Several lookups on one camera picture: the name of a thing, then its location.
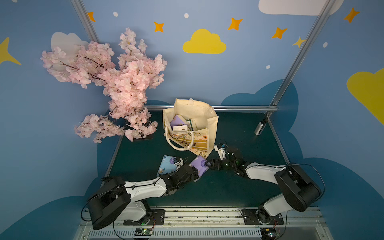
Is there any purple tissue pack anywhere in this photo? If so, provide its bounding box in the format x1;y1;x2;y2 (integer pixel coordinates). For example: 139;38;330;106
170;115;188;128
189;156;209;182

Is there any light blue tissue pack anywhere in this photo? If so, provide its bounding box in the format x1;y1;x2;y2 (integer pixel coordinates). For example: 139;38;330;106
157;155;184;177

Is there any colourful cartoon tissue pack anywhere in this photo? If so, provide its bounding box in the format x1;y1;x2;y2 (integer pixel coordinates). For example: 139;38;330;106
173;125;190;132

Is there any cream canvas tote bag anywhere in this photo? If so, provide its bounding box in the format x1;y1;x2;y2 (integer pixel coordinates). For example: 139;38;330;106
163;99;219;159

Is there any green white tissue pack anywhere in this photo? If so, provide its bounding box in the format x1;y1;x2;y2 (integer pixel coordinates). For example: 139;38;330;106
187;119;196;131

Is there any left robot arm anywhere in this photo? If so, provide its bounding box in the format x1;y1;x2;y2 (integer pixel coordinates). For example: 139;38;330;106
86;165;199;230

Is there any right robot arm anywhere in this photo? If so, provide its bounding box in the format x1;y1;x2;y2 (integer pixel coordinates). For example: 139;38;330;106
203;153;324;223

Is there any white Toni&Guy spray bottle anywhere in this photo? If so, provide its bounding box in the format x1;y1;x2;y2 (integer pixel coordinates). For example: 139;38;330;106
255;117;268;136

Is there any left green circuit board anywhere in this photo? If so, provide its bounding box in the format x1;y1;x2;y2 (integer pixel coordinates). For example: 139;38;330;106
134;229;154;237

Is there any green circuit board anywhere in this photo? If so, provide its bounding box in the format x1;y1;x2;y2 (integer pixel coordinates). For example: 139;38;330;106
260;228;277;240
134;229;154;237

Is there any right green circuit board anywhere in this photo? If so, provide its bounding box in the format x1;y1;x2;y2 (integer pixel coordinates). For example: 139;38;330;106
260;228;277;240

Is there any pink cherry blossom tree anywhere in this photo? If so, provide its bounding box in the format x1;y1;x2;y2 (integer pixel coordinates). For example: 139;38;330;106
41;28;167;144

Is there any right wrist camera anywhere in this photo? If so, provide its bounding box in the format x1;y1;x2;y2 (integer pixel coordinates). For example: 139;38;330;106
214;144;228;160

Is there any right side frame rail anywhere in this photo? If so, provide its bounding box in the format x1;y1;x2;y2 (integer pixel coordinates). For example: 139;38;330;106
268;119;290;164

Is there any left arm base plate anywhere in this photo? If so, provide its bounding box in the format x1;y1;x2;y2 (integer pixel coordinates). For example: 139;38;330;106
123;209;166;226

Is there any aluminium back frame rail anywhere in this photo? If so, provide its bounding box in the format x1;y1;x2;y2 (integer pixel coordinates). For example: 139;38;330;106
147;105;278;113

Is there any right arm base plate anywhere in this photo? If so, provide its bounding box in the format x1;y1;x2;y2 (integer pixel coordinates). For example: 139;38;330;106
240;209;285;225

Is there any aluminium front rail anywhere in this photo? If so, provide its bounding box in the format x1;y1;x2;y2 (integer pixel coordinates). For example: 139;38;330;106
74;207;333;240

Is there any right vertical frame post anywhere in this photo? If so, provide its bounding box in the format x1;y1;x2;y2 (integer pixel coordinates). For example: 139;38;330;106
265;0;337;120

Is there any vertical frame post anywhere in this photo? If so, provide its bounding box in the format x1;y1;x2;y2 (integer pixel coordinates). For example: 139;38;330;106
71;0;100;43
265;0;337;120

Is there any left vertical frame post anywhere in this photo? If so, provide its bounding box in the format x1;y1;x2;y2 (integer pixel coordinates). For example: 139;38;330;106
71;0;100;43

